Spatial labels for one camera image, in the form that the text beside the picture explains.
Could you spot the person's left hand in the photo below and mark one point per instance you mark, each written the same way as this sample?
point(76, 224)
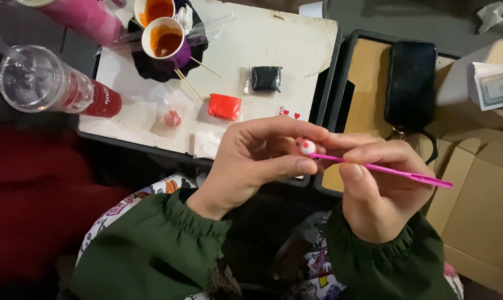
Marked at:
point(243, 166)

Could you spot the person's right hand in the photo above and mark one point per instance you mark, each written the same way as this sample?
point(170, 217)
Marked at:
point(389, 196)

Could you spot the pink plastic sculpting tool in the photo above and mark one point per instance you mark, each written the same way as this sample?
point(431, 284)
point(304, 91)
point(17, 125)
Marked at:
point(418, 176)

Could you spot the small pink clay figure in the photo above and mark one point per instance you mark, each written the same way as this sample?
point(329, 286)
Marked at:
point(304, 146)

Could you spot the white clay packet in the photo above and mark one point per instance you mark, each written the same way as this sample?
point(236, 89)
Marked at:
point(206, 145)

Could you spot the red clay packet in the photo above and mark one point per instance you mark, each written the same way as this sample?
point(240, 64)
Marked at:
point(224, 107)

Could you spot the red hearts playing card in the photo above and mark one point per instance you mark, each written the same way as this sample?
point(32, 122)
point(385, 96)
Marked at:
point(288, 111)

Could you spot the pink clay in clear bag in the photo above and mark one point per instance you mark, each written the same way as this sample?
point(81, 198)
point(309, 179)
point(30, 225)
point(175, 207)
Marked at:
point(172, 118)

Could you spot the black clay packet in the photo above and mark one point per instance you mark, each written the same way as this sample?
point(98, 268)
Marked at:
point(266, 78)

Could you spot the brown cardboard box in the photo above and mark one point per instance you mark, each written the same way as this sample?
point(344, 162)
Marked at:
point(480, 200)

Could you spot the wooden skewer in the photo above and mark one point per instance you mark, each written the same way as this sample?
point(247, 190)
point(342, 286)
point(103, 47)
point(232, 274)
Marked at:
point(192, 85)
point(187, 86)
point(206, 67)

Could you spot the black phone pouch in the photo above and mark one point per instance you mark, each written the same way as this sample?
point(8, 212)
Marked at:
point(410, 83)

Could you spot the black tray with wooden board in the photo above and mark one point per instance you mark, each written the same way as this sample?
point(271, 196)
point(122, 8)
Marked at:
point(366, 83)

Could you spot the white paper sheet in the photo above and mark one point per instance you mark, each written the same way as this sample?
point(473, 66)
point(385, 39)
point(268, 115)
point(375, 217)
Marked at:
point(251, 46)

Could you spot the black plastic bag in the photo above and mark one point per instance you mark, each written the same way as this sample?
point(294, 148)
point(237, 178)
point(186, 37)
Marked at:
point(157, 71)

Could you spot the white patterned trousers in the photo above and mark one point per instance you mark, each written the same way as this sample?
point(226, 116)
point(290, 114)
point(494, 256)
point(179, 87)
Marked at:
point(109, 213)

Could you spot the purple paper cup with sauce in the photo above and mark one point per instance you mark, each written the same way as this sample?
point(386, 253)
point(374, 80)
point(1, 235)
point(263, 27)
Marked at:
point(168, 41)

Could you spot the playing card deck box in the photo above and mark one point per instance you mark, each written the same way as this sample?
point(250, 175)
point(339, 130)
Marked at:
point(495, 85)

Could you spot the crumpled white napkin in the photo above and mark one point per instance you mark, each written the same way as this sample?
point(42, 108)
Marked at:
point(184, 18)

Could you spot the white paper cup with sauce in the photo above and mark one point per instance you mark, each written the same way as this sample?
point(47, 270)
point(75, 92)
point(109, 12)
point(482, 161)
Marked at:
point(155, 10)

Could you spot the clear cup with red label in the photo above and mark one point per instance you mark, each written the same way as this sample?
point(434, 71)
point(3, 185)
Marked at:
point(68, 89)

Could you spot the red cloth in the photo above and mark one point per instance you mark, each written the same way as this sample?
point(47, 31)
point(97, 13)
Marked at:
point(39, 196)

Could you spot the crumpled white tissue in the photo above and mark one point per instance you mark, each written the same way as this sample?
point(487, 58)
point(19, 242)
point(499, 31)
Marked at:
point(491, 16)

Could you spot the pink drink bottle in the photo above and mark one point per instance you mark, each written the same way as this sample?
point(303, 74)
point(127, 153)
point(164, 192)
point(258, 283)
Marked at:
point(84, 16)

